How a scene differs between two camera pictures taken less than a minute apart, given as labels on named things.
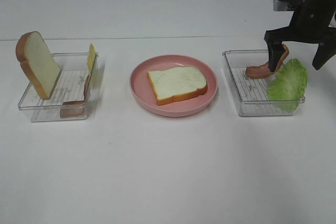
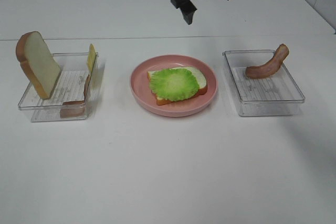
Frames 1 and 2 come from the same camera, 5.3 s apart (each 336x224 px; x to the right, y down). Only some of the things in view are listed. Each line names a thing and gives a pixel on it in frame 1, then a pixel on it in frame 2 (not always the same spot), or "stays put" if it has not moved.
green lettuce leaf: [287, 91] to [174, 84]
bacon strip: [75, 109] stays put
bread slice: [39, 65] stays put
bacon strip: [263, 71] stays put
